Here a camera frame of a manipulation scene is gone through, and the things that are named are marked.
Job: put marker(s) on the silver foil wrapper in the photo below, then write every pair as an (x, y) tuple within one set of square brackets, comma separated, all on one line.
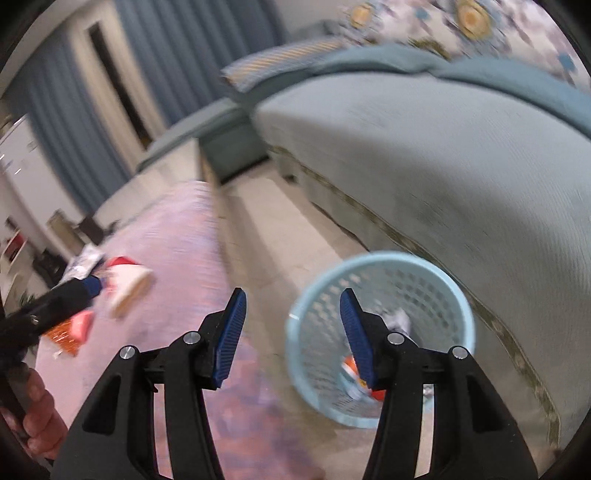
[(83, 263)]

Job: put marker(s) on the teal blanket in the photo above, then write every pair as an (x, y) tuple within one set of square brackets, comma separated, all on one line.
[(461, 74)]

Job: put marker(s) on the person's left hand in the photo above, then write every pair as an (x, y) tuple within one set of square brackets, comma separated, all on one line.
[(39, 415)]

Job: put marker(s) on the pink patterned rug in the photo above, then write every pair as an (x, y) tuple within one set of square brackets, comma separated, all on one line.
[(152, 300)]

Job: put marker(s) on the striped cushion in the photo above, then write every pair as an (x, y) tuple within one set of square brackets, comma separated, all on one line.
[(277, 57)]

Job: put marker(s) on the blue curtain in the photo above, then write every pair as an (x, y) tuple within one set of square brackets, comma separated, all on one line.
[(175, 55)]

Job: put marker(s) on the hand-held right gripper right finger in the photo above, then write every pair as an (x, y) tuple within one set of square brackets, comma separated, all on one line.
[(358, 337)]

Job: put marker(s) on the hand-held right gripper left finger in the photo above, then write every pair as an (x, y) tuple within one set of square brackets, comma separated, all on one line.
[(229, 337)]

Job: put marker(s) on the orange snack wrapper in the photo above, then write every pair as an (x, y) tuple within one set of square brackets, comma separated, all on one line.
[(69, 334)]

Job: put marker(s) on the crumpled wrappers in wastebasket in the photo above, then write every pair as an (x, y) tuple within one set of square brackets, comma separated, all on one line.
[(364, 383)]

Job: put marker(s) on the light blue plastic wastebasket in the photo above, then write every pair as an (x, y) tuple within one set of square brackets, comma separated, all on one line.
[(323, 350)]

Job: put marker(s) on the grey-green fabric sofa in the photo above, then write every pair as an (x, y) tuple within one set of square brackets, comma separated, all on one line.
[(438, 184)]

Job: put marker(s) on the teal ottoman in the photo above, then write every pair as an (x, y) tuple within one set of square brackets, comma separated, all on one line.
[(203, 134)]

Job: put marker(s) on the white cabinet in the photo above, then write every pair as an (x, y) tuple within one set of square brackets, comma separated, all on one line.
[(14, 152)]

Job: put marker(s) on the floral patterned cloth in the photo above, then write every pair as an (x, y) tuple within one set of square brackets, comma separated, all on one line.
[(461, 27)]

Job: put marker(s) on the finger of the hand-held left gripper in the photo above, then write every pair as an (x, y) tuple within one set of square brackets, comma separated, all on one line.
[(92, 286)]

